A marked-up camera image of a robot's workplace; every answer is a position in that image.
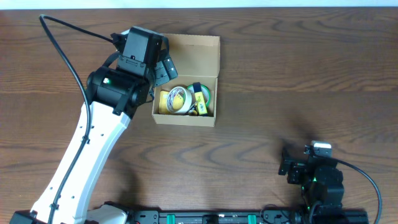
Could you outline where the white tape roll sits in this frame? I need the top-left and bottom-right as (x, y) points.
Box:
(166, 86), (193, 114)

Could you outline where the brown cardboard box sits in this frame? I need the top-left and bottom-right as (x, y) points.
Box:
(152, 34), (220, 127)

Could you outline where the yellow sticky note pad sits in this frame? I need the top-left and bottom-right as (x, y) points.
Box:
(159, 90), (185, 114)

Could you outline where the green tape roll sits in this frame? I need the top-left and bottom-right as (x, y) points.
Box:
(187, 85), (211, 108)

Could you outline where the yellow blue highlighter pen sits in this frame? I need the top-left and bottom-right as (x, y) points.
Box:
(192, 82), (208, 116)

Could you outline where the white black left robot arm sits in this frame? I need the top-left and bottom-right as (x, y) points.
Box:
(10, 26), (178, 223)

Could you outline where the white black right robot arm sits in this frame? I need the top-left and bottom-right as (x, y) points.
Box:
(278, 148), (345, 223)

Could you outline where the black aluminium mounting rail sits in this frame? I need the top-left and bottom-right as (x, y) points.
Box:
(124, 210), (369, 224)

